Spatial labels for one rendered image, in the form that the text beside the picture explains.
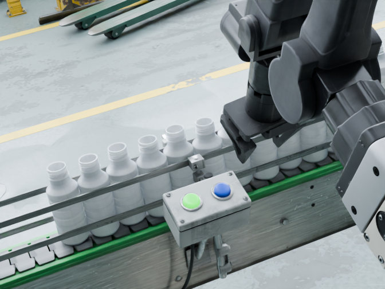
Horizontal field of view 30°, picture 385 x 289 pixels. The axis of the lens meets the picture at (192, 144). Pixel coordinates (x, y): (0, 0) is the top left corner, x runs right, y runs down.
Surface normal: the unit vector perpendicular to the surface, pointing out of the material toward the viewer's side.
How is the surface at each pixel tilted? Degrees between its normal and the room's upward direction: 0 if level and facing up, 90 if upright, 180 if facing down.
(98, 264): 90
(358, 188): 90
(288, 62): 89
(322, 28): 83
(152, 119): 0
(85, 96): 0
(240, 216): 110
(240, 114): 23
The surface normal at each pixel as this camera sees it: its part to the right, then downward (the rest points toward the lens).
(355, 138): -0.72, -0.05
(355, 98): -0.33, -0.36
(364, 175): -0.91, 0.30
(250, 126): 0.02, -0.63
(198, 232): 0.41, 0.68
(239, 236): 0.38, 0.41
